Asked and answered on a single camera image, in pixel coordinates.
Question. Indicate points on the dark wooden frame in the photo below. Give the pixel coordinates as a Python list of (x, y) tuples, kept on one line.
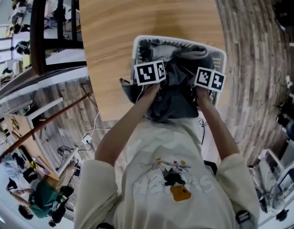
[(39, 32)]

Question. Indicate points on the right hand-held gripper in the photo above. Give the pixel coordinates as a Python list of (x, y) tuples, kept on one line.
[(208, 78)]

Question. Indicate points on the dark grey clothes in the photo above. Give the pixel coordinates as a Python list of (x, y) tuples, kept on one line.
[(177, 99)]

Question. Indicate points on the light wooden workbench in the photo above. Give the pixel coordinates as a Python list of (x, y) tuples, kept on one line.
[(20, 132)]

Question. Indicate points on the cream printed T-shirt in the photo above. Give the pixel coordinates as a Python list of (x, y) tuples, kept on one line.
[(165, 199)]

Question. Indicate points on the person's right forearm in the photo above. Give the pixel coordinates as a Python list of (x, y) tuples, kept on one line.
[(218, 128)]

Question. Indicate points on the person's left forearm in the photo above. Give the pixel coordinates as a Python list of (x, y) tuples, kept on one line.
[(127, 125)]

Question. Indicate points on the white shelving unit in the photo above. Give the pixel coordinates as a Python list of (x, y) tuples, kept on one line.
[(280, 170)]

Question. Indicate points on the black clothes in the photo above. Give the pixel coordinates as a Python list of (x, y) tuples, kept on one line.
[(144, 51)]

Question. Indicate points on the white plastic basket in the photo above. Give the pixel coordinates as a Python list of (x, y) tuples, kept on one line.
[(220, 58)]

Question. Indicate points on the white power strip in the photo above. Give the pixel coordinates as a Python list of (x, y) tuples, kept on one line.
[(87, 139)]

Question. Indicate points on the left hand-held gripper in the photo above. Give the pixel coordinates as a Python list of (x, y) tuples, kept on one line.
[(146, 73)]

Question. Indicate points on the black round bin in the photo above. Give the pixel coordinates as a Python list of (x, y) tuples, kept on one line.
[(293, 129)]

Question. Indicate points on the light grey clothes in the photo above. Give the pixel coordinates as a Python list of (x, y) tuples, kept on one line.
[(170, 50)]

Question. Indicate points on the brown wooden rail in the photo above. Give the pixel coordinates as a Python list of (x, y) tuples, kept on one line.
[(42, 125)]

